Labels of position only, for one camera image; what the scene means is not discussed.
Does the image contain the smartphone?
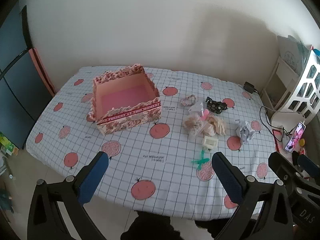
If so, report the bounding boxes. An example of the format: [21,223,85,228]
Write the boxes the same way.
[285,121,307,153]

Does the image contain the fruit-print checked desktop cloth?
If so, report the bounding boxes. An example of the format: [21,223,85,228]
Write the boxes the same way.
[26,66,282,221]

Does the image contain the white laundry basket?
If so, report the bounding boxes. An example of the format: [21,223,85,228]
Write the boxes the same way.
[271,48,320,130]

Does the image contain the dark blue refrigerator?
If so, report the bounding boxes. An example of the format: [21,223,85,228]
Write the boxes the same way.
[0,5,54,150]

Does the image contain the black cable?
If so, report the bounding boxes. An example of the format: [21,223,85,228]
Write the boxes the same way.
[254,90,307,143]

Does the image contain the pink floral storage box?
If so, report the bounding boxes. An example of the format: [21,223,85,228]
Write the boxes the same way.
[87,64,162,133]

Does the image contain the black toy car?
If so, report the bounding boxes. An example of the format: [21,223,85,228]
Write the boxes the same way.
[214,102,228,115]

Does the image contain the black hair clip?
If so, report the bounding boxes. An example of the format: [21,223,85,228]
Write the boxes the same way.
[206,97,218,110]

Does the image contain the green yellow packet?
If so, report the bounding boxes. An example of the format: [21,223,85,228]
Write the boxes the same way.
[0,131,19,157]

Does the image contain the paper ball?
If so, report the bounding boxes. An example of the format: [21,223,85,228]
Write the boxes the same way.
[234,120,256,144]

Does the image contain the small cream square frame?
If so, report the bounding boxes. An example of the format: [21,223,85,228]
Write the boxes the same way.
[202,135,218,152]

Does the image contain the white shelf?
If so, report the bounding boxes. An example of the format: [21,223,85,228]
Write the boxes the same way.
[260,56,300,110]

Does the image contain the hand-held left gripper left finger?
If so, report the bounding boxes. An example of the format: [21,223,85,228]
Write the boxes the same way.
[27,151,111,240]

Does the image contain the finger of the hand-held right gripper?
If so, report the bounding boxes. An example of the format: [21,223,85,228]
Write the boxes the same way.
[268,151,304,188]
[292,152,320,181]

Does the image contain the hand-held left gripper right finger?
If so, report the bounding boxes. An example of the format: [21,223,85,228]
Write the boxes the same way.
[211,151,293,240]

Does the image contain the white printed board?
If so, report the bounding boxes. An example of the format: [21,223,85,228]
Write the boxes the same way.
[277,35,312,73]

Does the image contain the pastel braided hair tie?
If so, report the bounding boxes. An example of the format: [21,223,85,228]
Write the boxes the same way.
[180,94,198,107]

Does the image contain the white bunny-shaped toy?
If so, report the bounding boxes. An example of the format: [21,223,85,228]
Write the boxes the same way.
[189,102,205,115]

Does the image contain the beige fluffy scrunchie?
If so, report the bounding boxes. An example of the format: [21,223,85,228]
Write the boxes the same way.
[184,114,225,137]

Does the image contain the pink board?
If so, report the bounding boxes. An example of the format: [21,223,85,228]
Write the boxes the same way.
[29,48,57,97]

